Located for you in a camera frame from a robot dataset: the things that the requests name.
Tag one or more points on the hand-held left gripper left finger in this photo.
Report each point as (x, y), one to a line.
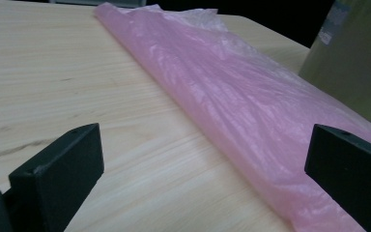
(54, 180)

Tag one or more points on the pink plastic bag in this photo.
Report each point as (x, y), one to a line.
(225, 96)

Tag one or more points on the green ribbed bin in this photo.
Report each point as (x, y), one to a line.
(354, 58)

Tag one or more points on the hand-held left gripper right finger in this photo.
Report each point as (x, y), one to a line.
(351, 170)

